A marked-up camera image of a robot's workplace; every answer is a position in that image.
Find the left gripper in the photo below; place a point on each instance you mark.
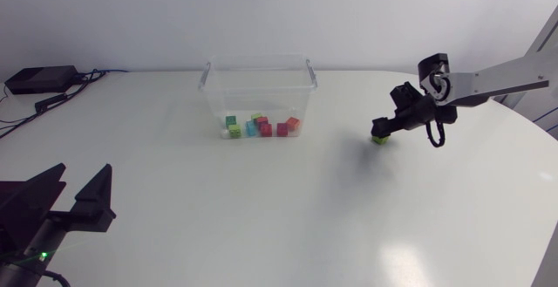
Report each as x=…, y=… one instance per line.
x=30, y=245

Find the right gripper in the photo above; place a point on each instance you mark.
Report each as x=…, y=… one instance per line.
x=420, y=113

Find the lime green toy brick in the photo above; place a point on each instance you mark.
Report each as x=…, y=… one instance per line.
x=235, y=131
x=380, y=140

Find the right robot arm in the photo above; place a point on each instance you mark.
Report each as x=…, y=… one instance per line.
x=501, y=79

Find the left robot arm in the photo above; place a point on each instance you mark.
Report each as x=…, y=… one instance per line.
x=17, y=278

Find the clear plastic container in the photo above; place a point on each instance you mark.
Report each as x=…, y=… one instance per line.
x=257, y=90

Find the orange toy brick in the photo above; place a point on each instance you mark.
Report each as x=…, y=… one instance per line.
x=293, y=124

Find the red toy brick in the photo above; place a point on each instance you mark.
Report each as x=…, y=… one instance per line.
x=262, y=120
x=266, y=130
x=282, y=130

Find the small black adapter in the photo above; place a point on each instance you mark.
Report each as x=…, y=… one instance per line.
x=50, y=103

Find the light green toy brick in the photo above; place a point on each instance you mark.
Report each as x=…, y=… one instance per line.
x=256, y=116

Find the black power brick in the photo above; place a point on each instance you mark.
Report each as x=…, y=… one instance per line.
x=41, y=79

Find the cyan toy brick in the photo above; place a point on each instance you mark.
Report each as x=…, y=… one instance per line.
x=250, y=128

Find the dark green toy brick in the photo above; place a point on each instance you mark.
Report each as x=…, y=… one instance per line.
x=231, y=120

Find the white toy brick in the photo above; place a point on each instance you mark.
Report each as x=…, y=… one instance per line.
x=224, y=133

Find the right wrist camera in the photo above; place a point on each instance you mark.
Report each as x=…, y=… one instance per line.
x=405, y=94

